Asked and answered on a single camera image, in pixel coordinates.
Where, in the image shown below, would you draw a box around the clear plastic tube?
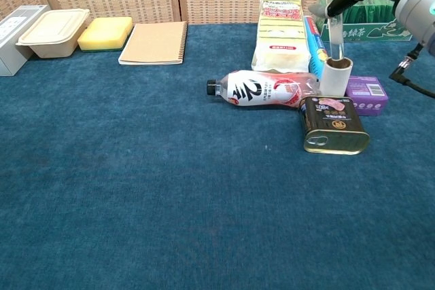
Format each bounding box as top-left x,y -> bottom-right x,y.
318,0 -> 346,60

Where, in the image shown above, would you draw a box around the yellow sponge multipack bag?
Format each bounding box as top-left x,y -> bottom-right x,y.
250,0 -> 312,72

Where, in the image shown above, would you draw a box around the blue table cloth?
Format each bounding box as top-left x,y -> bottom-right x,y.
0,23 -> 435,290

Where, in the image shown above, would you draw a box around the white power strip box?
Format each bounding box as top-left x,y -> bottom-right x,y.
0,5 -> 50,77

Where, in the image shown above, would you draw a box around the black gold meat can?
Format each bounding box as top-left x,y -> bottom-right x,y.
298,95 -> 370,155

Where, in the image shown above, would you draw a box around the plastic bottle white red label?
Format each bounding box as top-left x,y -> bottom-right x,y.
206,69 -> 323,109

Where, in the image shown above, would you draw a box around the yellow sponge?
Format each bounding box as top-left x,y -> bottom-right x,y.
88,16 -> 134,32
77,26 -> 130,54

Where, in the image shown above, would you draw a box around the small purple box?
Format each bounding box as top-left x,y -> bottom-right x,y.
345,75 -> 389,117

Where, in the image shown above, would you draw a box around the clear box green tea bags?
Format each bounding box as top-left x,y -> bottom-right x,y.
315,0 -> 415,43

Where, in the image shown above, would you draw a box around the blue cling wrap box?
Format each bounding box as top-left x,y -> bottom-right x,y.
303,15 -> 330,77

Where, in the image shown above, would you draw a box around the beige lidded food container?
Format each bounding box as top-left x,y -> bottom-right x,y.
15,8 -> 91,59

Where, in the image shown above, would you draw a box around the brown spiral notebook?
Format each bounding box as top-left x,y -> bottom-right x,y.
118,20 -> 189,66

